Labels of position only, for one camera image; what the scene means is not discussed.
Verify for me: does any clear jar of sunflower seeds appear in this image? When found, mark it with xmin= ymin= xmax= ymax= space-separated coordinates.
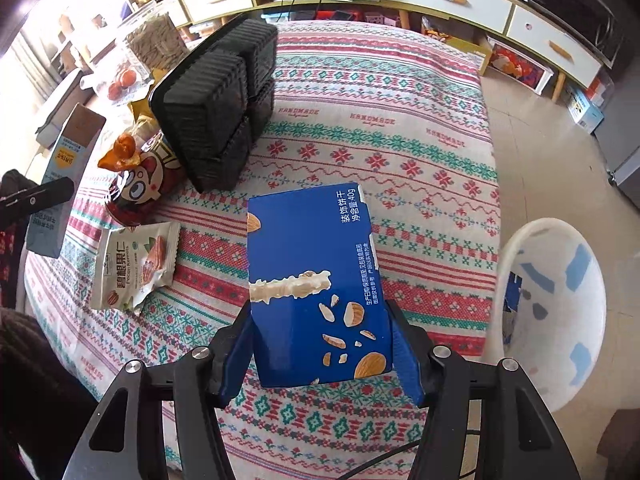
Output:
xmin=125 ymin=12 xmax=188 ymax=71

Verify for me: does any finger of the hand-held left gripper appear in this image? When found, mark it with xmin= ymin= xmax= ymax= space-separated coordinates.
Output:
xmin=0 ymin=176 xmax=76 ymax=223

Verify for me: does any dark patterned cloth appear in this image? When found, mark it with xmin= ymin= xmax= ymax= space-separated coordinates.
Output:
xmin=0 ymin=170 xmax=28 ymax=311

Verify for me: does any cartoon print snack can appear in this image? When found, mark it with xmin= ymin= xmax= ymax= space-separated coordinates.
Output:
xmin=102 ymin=125 xmax=188 ymax=226

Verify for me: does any bag of oranges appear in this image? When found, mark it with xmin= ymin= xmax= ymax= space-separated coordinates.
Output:
xmin=97 ymin=60 xmax=151 ymax=103

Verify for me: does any black microwave oven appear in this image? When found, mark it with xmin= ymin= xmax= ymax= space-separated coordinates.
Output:
xmin=530 ymin=0 xmax=626 ymax=66

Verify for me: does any yellow cardboard box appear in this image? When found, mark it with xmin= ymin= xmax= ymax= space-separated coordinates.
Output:
xmin=452 ymin=35 xmax=493 ymax=77

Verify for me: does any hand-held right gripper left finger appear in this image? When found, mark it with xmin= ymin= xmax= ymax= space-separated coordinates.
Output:
xmin=62 ymin=305 xmax=258 ymax=480

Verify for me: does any patterned tablecloth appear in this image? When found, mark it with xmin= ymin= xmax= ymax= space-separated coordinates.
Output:
xmin=22 ymin=20 xmax=501 ymax=476

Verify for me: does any blue and white box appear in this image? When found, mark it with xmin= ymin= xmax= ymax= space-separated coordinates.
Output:
xmin=565 ymin=82 xmax=606 ymax=133

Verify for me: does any black plastic tray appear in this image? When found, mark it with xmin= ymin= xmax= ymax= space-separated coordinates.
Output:
xmin=149 ymin=12 xmax=279 ymax=193

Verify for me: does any white pecan snack packet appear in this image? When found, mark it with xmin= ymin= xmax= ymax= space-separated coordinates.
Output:
xmin=90 ymin=221 xmax=182 ymax=316

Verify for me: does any white plastic bin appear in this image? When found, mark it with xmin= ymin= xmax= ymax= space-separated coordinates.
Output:
xmin=482 ymin=217 xmax=608 ymax=413

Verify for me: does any red orange toy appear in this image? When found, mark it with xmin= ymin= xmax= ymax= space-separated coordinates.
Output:
xmin=422 ymin=17 xmax=453 ymax=43

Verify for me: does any orange snack wrapper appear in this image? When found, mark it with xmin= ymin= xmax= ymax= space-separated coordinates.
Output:
xmin=97 ymin=134 xmax=143 ymax=173

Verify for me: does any light blue open carton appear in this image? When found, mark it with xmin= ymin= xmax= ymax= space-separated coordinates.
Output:
xmin=25 ymin=102 xmax=107 ymax=259

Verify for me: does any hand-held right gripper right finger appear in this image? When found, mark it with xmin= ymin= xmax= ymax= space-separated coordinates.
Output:
xmin=385 ymin=300 xmax=581 ymax=480

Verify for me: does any blue biscuit box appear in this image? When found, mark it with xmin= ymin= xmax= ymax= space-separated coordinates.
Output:
xmin=246 ymin=182 xmax=396 ymax=389

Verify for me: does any white printed storage box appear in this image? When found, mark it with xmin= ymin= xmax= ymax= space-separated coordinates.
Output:
xmin=487 ymin=37 xmax=553 ymax=96

